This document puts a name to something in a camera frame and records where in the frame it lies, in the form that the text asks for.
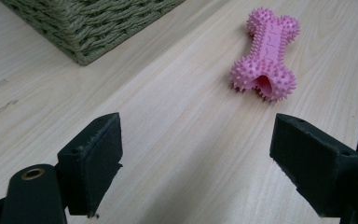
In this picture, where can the green woven basket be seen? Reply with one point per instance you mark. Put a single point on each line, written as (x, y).
(90, 25)

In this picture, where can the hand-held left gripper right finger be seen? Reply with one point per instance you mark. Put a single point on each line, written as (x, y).
(310, 168)

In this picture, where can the pink spiky bone toy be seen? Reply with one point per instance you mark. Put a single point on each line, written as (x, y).
(268, 54)

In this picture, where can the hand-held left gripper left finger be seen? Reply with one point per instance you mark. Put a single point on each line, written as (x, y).
(93, 168)

